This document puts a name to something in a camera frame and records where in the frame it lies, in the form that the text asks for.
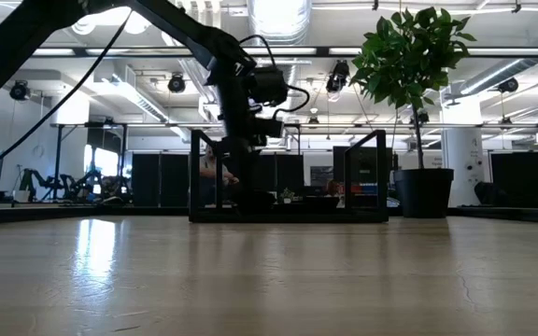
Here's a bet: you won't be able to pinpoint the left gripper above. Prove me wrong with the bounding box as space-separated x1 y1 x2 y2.
224 106 268 195

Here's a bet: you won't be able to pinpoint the person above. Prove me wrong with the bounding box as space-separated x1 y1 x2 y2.
198 145 241 206
325 180 347 200

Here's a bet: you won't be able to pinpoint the dark framed poster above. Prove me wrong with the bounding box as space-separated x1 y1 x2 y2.
309 165 334 188

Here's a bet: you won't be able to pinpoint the black partition panel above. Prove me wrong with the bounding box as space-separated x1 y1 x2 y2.
490 151 538 210
131 152 305 208
333 146 394 209

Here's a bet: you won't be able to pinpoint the red and blue storage bins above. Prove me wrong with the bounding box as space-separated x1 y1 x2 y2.
350 183 382 197

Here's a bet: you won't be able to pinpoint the black overhead light bar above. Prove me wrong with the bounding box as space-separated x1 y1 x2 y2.
0 45 538 60

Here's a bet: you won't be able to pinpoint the green plant in black pot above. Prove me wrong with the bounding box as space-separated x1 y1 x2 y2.
348 7 478 219

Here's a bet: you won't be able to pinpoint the black background robot rig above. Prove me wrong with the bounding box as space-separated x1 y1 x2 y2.
0 161 133 209

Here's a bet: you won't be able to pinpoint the white round column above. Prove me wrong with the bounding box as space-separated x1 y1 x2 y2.
440 95 485 206

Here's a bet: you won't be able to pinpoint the office chair with black jacket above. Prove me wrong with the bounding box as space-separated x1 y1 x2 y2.
473 180 511 207

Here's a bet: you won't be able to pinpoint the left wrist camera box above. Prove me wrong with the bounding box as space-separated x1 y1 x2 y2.
249 118 285 140

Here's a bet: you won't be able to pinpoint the black mesh tray with handles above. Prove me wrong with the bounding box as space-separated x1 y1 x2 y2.
189 129 389 224

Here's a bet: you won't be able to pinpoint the silver ventilation duct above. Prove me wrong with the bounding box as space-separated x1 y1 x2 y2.
245 0 313 149

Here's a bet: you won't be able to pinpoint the black background station frame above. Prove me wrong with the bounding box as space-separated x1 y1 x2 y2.
49 121 538 204

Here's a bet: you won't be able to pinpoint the black aluminium rig frame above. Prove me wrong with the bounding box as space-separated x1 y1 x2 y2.
0 203 538 227

